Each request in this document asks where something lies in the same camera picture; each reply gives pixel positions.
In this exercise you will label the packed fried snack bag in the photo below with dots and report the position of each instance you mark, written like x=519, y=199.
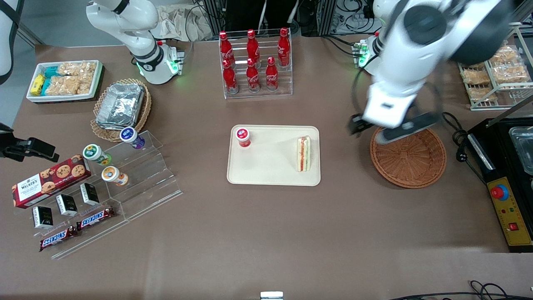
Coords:
x=476, y=76
x=510, y=74
x=505, y=54
x=483, y=94

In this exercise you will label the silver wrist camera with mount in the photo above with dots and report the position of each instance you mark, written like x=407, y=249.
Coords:
x=410, y=127

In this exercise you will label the red cola bottle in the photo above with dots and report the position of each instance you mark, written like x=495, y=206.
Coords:
x=230, y=78
x=252, y=46
x=284, y=46
x=252, y=76
x=226, y=48
x=271, y=75

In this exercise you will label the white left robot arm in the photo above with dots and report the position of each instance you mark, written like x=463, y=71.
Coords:
x=420, y=41

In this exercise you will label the small black box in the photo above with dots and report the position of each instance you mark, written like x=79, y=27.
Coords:
x=89, y=193
x=66, y=204
x=42, y=216

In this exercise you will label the white rectangular snack tray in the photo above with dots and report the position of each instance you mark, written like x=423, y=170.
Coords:
x=62, y=98

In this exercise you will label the yellow snack packet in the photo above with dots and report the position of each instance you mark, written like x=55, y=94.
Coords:
x=37, y=84

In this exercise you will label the red emergency stop button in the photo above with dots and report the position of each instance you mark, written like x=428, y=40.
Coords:
x=499, y=192

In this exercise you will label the brown round wicker basket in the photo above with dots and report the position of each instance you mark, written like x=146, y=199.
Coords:
x=408, y=166

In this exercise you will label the aluminium frame rack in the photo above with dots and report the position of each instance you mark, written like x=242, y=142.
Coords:
x=258, y=12

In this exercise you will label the light wicker basket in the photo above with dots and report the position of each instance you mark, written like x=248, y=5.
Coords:
x=143, y=112

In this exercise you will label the red lid yogurt cup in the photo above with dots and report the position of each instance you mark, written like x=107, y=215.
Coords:
x=243, y=136

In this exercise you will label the clear plastic container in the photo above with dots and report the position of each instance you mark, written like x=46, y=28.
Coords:
x=524, y=150

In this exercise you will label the clear acrylic stepped stand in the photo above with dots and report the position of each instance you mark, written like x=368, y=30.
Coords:
x=145, y=179

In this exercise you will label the black yellow control box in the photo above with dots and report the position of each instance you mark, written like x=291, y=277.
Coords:
x=499, y=166

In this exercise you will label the beige plastic tray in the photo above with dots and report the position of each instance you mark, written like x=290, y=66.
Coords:
x=270, y=166

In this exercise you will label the orange lid cup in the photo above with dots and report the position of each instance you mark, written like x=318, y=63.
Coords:
x=111, y=174

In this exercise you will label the clear acrylic bottle rack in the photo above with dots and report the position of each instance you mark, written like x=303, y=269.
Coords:
x=258, y=95

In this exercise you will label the purple lid cup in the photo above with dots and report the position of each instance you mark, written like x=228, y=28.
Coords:
x=130, y=136

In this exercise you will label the Snickers bar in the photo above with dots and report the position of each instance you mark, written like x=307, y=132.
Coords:
x=95, y=218
x=58, y=238

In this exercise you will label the red Walkers cookie box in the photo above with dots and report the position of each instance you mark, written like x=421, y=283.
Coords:
x=50, y=181

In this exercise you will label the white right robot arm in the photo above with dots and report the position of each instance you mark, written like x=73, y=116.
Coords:
x=141, y=25

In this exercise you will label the stacked foil containers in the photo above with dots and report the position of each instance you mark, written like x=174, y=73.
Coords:
x=120, y=104

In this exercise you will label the teal snack packet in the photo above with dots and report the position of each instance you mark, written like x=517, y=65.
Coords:
x=46, y=86
x=51, y=72

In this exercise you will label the rice cracker bag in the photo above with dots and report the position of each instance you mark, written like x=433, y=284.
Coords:
x=79, y=68
x=66, y=86

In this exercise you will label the green lid cup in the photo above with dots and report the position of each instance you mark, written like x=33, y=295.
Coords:
x=93, y=152

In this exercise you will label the small silver device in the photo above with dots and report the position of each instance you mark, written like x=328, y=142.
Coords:
x=271, y=296

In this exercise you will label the triangle sandwich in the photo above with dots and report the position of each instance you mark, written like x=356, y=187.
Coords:
x=303, y=154

